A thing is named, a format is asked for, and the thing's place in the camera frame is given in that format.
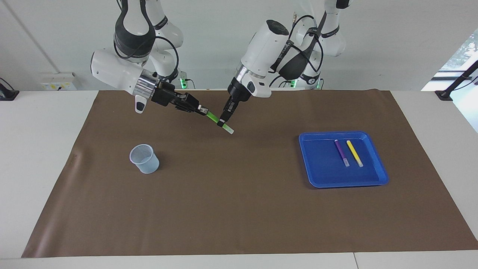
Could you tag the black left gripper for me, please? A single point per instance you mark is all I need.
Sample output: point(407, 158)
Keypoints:
point(237, 96)

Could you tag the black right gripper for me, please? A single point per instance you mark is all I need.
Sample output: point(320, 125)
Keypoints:
point(166, 95)

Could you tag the green marker pen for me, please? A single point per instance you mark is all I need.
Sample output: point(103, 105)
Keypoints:
point(213, 116)

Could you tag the purple marker pen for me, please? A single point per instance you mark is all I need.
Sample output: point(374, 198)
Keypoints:
point(341, 152)

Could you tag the yellow marker pen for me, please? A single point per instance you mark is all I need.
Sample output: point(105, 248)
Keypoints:
point(354, 152)

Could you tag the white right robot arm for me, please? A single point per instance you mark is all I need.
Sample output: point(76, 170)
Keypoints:
point(112, 69)

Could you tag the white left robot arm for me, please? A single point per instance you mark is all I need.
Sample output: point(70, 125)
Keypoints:
point(261, 48)

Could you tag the clear plastic cup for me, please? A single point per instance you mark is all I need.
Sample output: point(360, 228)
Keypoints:
point(147, 164)

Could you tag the brown paper table mat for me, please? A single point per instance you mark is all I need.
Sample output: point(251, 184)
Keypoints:
point(239, 194)

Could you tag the blue plastic tray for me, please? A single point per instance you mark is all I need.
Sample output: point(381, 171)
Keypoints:
point(325, 168)

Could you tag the black desk device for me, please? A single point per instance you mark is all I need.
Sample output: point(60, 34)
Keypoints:
point(7, 93)

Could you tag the black clamp stand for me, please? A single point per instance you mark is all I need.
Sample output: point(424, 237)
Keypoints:
point(446, 93)

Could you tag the bright window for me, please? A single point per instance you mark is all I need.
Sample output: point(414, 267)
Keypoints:
point(463, 56)

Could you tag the white wall socket box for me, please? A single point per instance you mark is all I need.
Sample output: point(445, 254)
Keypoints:
point(58, 82)

